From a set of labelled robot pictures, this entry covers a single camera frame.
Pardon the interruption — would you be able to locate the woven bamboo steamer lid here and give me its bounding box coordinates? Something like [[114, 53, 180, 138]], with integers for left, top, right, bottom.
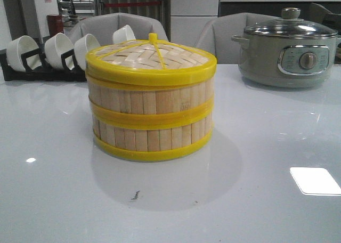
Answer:
[[86, 33, 217, 90]]

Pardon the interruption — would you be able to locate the bamboo steamer tier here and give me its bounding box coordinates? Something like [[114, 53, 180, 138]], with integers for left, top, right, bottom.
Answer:
[[87, 76, 214, 129], [93, 114, 213, 162]]

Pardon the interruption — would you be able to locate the grey chair right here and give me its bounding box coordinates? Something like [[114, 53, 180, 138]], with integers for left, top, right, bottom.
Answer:
[[194, 13, 275, 64]]

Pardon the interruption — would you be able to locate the grey chair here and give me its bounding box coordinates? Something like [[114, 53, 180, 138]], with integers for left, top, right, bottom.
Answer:
[[68, 13, 168, 46], [194, 13, 275, 64]]

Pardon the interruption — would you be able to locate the white bowl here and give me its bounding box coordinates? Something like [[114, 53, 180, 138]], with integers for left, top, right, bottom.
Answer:
[[112, 25, 136, 44], [74, 34, 100, 70], [6, 35, 38, 72], [44, 33, 74, 70]]

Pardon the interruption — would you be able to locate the black dish rack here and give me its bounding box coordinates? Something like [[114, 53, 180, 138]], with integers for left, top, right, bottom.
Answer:
[[1, 48, 86, 82]]

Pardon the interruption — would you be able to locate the white cabinet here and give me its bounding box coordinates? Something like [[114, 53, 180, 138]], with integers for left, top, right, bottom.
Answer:
[[170, 0, 219, 46]]

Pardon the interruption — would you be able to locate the grey chair left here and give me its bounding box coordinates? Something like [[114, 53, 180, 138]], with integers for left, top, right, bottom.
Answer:
[[68, 13, 168, 46]]

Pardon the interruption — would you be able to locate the grey-green electric cooking pot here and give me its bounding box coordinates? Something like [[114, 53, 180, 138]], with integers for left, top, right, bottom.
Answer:
[[231, 34, 340, 88]]

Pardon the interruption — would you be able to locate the red cylinder container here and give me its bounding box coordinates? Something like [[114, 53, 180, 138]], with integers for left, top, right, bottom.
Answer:
[[46, 14, 64, 37]]

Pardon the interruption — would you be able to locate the glass pot lid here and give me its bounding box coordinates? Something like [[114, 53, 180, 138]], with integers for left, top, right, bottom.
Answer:
[[244, 7, 338, 39]]

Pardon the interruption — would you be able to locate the white bowl far left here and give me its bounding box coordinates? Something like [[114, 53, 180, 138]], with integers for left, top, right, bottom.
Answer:
[[6, 35, 38, 72]]

